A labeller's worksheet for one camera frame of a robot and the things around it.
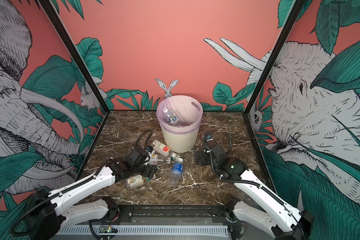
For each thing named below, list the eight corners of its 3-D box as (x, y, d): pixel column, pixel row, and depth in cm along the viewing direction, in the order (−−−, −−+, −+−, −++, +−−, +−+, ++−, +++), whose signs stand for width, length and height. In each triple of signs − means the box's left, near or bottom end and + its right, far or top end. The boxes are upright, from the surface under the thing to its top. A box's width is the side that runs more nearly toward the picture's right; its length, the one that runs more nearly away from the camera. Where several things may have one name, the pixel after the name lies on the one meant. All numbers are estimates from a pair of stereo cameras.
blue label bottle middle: (168, 184, 86) (167, 180, 81) (176, 160, 96) (176, 155, 91) (178, 187, 85) (178, 183, 80) (185, 162, 95) (185, 158, 90)
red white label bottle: (153, 149, 100) (151, 144, 95) (157, 144, 102) (156, 139, 97) (175, 164, 93) (175, 159, 88) (180, 158, 96) (180, 153, 91)
